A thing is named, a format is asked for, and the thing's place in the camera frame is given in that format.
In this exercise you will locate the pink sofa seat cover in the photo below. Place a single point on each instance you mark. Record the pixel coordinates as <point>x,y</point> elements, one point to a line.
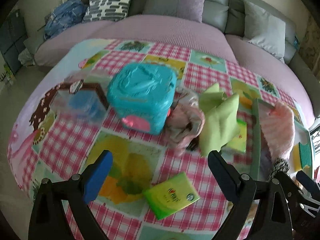
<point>295,78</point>

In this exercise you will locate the green tissue pack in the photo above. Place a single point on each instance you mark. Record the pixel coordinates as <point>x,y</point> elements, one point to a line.
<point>239,143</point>
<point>171,196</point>

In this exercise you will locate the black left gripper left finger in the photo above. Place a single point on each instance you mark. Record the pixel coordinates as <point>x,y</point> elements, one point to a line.
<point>48,219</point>

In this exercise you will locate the light grey cushion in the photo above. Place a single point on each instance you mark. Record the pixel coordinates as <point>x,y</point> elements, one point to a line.
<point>264,30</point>

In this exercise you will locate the black white patterned cushion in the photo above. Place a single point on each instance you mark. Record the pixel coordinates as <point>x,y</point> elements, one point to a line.
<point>110,10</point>

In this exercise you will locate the teal shallow cardboard box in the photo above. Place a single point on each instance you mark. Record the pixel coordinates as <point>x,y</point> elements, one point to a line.
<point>261,163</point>

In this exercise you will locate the pink patterned cloth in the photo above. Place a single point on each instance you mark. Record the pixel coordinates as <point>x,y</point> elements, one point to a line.
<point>185,121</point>

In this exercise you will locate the green yellow scrub sponge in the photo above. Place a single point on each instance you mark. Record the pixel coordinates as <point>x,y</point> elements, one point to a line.
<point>301,156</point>

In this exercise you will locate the light green cloth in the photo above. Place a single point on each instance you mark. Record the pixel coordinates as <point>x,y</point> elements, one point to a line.
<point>220,112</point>

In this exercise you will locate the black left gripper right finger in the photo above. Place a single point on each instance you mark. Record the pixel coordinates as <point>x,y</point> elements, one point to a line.
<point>272,219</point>

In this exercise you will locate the colourful checked tablecloth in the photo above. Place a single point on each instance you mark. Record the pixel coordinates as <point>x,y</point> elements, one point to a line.
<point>46,144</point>

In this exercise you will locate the teal plastic toy case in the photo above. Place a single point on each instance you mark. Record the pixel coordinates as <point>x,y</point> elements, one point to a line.
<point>141,95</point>

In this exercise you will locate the clear plastic box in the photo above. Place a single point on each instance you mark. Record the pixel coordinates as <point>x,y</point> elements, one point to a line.
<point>81,100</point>

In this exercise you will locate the grey sofa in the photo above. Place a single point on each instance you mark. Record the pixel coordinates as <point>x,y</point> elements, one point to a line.
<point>229,15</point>

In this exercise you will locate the leopard print scrunchie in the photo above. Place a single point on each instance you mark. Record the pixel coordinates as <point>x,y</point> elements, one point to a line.
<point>280,165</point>

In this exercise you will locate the blue denim bag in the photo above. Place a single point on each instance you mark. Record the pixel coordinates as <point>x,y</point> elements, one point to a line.
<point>66,15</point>

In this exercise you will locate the dark cabinet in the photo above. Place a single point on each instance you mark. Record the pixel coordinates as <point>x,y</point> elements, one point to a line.
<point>13,34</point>

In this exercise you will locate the beige patterned curtain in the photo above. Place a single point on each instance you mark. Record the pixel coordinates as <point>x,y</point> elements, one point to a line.
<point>309,47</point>

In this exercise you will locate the pink fluffy towel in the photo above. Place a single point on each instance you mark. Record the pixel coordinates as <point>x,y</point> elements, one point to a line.
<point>278,127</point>

